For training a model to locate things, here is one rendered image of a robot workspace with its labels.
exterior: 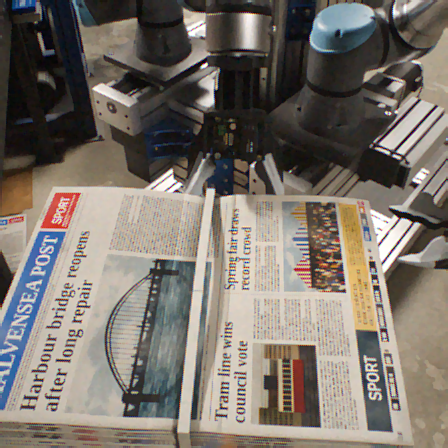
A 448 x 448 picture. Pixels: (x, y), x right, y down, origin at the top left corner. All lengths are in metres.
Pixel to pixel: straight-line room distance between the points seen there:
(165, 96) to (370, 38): 0.56
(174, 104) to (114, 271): 0.89
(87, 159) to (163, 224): 1.88
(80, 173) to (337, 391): 2.02
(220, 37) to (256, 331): 0.32
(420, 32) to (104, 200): 0.71
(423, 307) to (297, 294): 1.43
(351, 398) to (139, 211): 0.30
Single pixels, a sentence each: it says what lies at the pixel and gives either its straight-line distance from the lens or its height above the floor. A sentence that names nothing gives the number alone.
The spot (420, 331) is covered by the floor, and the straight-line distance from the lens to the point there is 1.86.
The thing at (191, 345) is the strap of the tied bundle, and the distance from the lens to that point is 0.47.
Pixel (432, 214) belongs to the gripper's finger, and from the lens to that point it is 0.92.
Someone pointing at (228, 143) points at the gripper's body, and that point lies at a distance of 0.61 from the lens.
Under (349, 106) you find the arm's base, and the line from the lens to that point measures 1.12.
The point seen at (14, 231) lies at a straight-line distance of 2.19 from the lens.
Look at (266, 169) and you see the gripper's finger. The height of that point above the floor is 1.07.
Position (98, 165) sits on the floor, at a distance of 2.40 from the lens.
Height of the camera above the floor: 1.47
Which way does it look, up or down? 46 degrees down
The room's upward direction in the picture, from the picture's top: straight up
